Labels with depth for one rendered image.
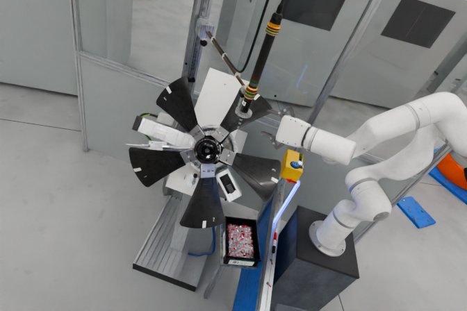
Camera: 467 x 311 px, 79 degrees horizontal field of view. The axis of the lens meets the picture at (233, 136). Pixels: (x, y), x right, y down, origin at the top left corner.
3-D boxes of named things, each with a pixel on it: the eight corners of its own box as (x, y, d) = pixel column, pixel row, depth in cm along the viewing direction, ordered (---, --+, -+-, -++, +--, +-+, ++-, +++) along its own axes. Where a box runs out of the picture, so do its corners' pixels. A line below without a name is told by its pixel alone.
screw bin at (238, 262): (222, 223, 148) (224, 215, 144) (252, 226, 151) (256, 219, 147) (222, 264, 131) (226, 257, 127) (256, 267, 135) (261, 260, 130)
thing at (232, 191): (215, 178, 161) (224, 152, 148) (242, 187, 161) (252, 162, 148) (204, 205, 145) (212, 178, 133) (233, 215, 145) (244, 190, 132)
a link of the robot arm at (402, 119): (395, 120, 105) (316, 150, 109) (406, 99, 91) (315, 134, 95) (408, 141, 101) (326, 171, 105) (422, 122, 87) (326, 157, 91)
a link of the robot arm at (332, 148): (320, 135, 105) (320, 125, 96) (356, 148, 99) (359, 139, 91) (310, 155, 103) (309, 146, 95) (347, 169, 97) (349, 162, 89)
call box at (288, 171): (281, 160, 174) (288, 148, 168) (297, 166, 174) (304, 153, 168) (279, 178, 162) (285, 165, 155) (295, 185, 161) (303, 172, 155)
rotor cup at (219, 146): (190, 159, 138) (185, 160, 125) (200, 131, 138) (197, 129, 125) (218, 169, 138) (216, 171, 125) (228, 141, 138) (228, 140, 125)
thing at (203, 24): (194, 30, 157) (196, 15, 151) (206, 32, 160) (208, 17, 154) (199, 39, 150) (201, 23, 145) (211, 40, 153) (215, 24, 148)
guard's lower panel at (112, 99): (85, 144, 263) (78, 53, 207) (351, 243, 257) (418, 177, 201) (83, 146, 260) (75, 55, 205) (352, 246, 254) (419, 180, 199)
